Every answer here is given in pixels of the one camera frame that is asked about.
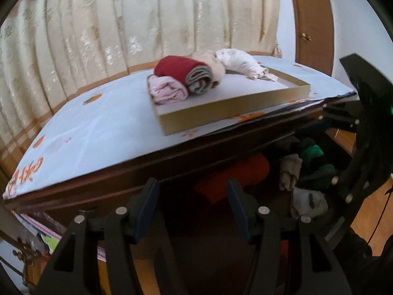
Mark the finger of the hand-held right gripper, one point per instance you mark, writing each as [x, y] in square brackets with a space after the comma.
[340, 187]
[337, 115]

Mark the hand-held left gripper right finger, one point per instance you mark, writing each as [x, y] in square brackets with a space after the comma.
[238, 213]

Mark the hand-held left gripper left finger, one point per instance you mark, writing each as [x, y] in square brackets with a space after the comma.
[147, 212]

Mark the bright red underwear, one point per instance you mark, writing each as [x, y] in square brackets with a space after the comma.
[239, 172]

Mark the green and black underwear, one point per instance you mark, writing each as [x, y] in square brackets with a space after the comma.
[313, 152]

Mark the tan sock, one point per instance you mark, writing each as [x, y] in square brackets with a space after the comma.
[290, 169]

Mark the shallow cardboard tray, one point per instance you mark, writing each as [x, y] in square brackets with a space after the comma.
[230, 93]

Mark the white dotted underwear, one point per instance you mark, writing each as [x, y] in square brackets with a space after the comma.
[236, 58]

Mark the pink underwear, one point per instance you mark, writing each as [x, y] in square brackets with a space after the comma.
[165, 90]

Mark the cream dotted underwear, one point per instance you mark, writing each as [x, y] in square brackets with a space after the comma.
[215, 67]

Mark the dark red underwear grey band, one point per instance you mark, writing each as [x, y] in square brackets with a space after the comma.
[175, 67]

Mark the white sock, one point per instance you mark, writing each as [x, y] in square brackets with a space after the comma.
[307, 201]

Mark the brass door knob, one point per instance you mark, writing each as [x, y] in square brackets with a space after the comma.
[306, 37]

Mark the curtain tassel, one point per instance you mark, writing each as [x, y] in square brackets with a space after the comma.
[278, 50]

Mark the white tablecloth with orange print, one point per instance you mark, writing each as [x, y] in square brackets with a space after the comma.
[92, 123]

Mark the stack of papers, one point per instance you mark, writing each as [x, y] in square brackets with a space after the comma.
[40, 227]

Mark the brown wooden door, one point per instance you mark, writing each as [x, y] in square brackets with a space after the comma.
[310, 6]

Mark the brass stand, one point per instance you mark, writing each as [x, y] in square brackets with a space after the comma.
[26, 255]

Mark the cream patterned curtain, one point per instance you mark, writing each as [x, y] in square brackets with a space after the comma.
[122, 21]

